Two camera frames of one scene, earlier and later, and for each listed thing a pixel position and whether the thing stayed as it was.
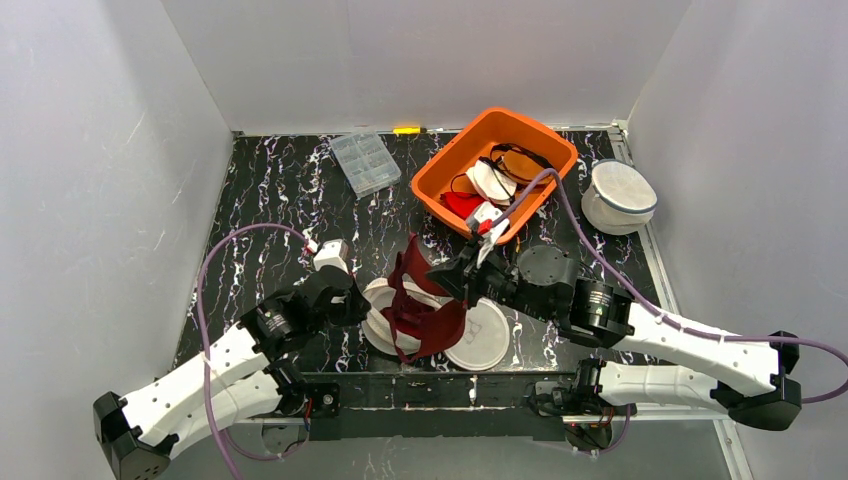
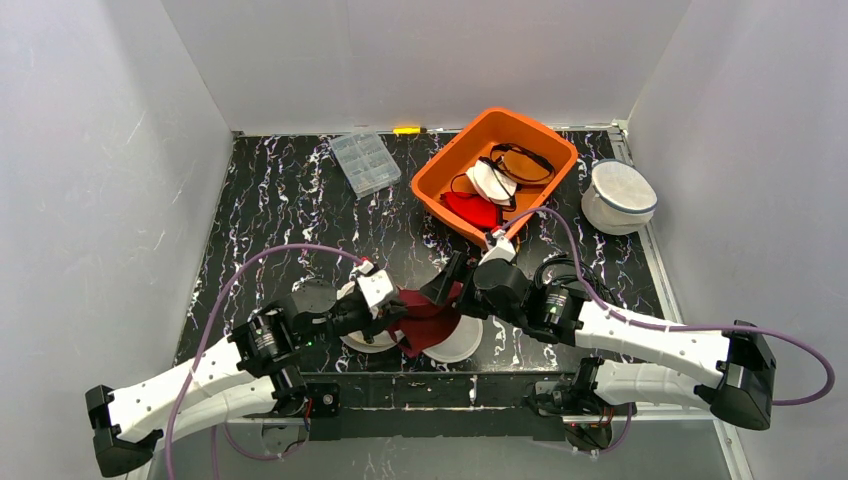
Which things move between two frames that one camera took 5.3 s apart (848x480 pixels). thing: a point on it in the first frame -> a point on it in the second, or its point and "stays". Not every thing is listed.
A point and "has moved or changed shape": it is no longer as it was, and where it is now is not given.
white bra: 492,184 stays
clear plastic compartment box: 366,161 stays
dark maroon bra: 422,315 has moved or changed shape
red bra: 462,203 stays
